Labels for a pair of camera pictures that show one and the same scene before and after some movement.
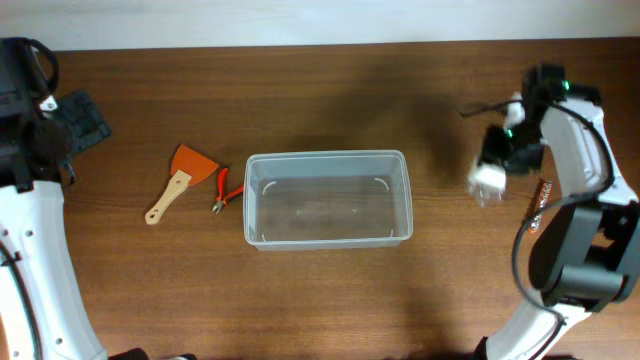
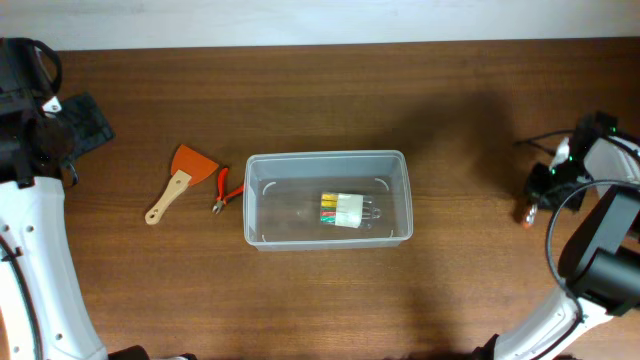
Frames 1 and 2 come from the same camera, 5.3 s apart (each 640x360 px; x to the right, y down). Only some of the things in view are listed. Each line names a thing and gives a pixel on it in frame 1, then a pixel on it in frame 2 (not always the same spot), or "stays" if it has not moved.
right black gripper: x=489 y=153 to x=535 y=193
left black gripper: x=82 y=104 stays
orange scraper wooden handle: x=189 y=167 stays
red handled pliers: x=221 y=198 stays
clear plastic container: x=330 y=200 stays
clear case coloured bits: x=487 y=182 to x=348 y=210
